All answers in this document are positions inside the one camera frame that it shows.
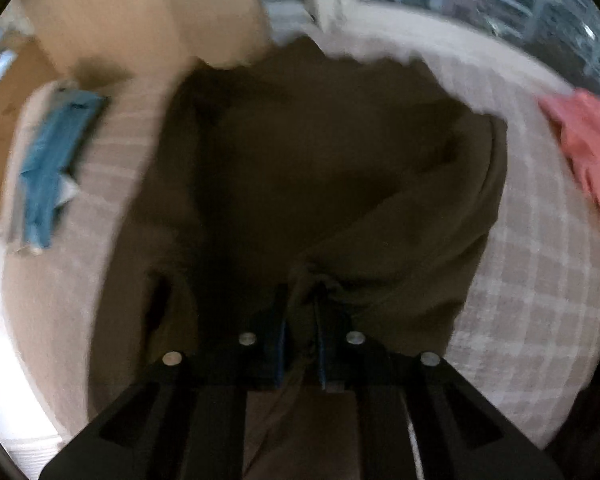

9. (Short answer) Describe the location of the pink garment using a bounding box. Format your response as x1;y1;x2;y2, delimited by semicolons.
537;87;600;251

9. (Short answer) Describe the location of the plaid blanket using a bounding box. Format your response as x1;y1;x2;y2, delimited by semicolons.
0;55;600;451

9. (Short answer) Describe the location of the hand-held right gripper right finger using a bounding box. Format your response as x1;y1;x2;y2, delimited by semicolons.
313;284;567;480

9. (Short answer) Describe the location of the dark green jacket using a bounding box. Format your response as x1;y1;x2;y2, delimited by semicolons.
545;355;600;480

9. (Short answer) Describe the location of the darker wooden board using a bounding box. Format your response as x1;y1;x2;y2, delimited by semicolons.
0;35;61;216

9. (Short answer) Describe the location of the olive brown garment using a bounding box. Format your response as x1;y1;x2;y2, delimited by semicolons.
87;35;508;480

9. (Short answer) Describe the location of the blue folded garment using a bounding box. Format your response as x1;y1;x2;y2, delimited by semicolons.
20;90;106;250

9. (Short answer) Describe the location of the white folded cloth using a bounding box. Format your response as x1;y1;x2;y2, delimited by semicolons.
10;175;81;256

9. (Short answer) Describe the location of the light wooden board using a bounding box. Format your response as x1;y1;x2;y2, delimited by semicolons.
15;0;271;78

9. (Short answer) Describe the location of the beige folded shirt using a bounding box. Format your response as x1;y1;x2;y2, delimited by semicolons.
0;80;81;251

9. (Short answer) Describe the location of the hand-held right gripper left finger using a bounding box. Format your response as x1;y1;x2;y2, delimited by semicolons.
39;284;289;480

